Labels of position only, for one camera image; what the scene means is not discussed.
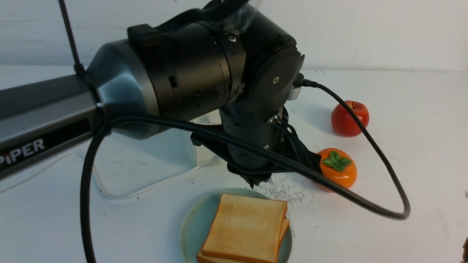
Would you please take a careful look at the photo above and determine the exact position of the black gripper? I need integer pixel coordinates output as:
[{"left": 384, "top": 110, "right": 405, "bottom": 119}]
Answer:
[{"left": 190, "top": 106, "right": 322, "bottom": 187}]

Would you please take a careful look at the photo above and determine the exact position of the thin black cable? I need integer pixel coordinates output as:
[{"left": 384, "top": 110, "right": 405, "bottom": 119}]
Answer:
[{"left": 58, "top": 0, "right": 85, "bottom": 75}]

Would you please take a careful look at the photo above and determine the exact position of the toasted bread slice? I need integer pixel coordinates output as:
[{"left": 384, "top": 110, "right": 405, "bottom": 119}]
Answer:
[
  {"left": 197, "top": 218, "right": 291, "bottom": 263},
  {"left": 201, "top": 193, "right": 287, "bottom": 263}
]

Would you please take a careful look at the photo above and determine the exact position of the light green round plate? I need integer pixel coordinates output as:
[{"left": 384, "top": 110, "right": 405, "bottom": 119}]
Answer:
[{"left": 180, "top": 188, "right": 293, "bottom": 263}]

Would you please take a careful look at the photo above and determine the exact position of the white toaster power cord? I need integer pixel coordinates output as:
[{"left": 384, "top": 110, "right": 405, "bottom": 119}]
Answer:
[{"left": 0, "top": 150, "right": 203, "bottom": 201}]

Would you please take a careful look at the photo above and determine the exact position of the black camera cable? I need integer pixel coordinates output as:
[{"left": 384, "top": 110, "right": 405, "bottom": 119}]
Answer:
[{"left": 80, "top": 79, "right": 411, "bottom": 263}]

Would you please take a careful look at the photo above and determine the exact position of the red apple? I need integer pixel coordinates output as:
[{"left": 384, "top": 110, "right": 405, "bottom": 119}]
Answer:
[{"left": 331, "top": 100, "right": 370, "bottom": 137}]

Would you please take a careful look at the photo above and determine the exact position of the orange persimmon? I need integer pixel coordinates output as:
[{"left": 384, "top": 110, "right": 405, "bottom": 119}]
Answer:
[{"left": 318, "top": 148, "right": 358, "bottom": 189}]

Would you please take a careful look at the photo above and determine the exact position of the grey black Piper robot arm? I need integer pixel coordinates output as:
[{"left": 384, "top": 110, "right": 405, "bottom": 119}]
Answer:
[{"left": 1, "top": 0, "right": 318, "bottom": 185}]

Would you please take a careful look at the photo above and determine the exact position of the white two-slot toaster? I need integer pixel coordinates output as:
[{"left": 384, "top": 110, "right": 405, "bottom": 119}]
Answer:
[{"left": 181, "top": 110, "right": 221, "bottom": 167}]

